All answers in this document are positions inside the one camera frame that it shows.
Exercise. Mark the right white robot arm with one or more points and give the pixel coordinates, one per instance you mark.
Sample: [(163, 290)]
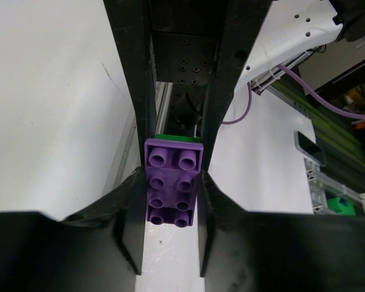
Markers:
[(292, 27)]

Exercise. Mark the small green lego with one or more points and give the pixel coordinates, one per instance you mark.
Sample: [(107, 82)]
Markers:
[(169, 137)]

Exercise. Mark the purple tan flower lego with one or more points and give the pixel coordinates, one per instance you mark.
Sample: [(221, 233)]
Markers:
[(172, 170)]

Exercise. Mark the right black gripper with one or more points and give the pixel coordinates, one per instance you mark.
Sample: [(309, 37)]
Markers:
[(185, 37)]

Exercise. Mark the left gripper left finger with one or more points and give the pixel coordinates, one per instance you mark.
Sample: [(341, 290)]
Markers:
[(98, 248)]

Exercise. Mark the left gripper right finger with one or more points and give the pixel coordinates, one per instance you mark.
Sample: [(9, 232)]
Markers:
[(254, 251)]

